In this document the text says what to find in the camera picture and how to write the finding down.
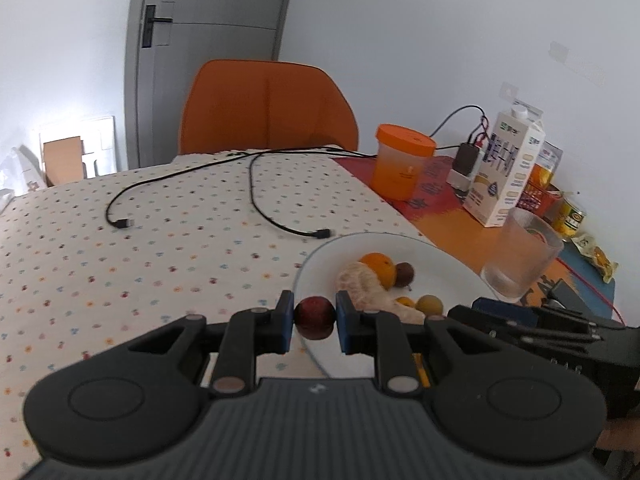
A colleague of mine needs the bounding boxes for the peeled mandarin orange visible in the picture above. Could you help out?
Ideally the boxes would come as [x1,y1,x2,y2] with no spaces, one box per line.
[336,262,425,325]

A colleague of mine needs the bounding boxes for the yellow-green round fruit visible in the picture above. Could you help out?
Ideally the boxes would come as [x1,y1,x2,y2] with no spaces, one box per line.
[416,295,444,318]

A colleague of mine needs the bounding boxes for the dark red small fruit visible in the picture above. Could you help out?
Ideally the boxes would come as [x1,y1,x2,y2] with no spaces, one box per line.
[293,296,336,340]

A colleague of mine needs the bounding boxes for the red small apple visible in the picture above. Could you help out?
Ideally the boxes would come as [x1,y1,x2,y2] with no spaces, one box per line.
[394,262,416,288]

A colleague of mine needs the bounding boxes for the large orange front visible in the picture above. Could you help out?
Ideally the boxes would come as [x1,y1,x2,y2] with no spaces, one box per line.
[359,252,397,290]

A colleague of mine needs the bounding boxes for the small orange kumquat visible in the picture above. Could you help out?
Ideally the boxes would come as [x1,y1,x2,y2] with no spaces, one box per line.
[395,296,416,309]

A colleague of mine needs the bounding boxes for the person's right hand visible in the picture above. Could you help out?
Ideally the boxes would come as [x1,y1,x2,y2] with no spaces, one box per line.
[596,418,640,454]

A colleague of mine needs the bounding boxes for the white round plate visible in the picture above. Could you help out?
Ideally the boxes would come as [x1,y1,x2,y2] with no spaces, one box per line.
[290,231,501,380]

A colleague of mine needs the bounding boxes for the clear drinking glass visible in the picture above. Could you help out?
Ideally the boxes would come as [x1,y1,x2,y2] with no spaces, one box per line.
[480,208,564,302]

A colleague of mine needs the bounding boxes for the yellow snack packet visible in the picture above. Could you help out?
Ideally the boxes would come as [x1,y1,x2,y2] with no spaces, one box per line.
[570,233,618,284]

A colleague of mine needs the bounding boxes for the yellow can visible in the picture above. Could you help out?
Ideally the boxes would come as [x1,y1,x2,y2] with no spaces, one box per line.
[551,198,585,240]

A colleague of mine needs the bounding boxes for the red orange table mat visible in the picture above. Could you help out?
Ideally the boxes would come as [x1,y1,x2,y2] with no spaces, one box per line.
[331,153,618,321]

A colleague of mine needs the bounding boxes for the orange lidded plastic cup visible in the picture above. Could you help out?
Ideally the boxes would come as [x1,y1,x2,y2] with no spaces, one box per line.
[370,124,437,200]

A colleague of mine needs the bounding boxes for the power adapter plug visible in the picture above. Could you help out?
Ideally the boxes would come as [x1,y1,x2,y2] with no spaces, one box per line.
[446,143,480,195]

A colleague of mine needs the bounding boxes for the floral tablecloth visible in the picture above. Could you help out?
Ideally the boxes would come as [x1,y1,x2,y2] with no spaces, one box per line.
[1,154,416,479]

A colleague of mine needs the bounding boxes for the milk carton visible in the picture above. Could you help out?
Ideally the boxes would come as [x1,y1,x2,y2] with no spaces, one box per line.
[463,103,546,228]

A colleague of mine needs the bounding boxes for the orange chair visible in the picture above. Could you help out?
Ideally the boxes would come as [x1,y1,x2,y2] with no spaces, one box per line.
[178,60,359,155]

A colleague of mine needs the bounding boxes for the white framed board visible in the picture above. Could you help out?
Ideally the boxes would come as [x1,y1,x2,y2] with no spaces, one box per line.
[40,115,117,179]

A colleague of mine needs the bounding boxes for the cardboard box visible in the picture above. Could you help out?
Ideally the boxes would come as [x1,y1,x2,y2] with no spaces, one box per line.
[42,136,85,186]

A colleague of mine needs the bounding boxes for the white plastic bag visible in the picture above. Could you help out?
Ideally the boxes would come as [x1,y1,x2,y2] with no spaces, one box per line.
[0,148,47,211]

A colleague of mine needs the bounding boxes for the grey door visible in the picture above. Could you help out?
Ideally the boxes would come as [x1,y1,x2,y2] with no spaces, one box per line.
[124,0,288,168]

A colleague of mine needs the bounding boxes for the black usb cable long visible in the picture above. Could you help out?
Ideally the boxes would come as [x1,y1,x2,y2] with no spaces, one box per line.
[246,145,376,240]

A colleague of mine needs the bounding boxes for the black usb cable short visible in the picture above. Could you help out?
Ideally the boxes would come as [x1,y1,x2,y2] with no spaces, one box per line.
[104,147,346,231]

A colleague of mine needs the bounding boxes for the black door handle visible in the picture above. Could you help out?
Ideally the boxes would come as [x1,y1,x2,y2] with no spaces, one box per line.
[141,4,174,49]

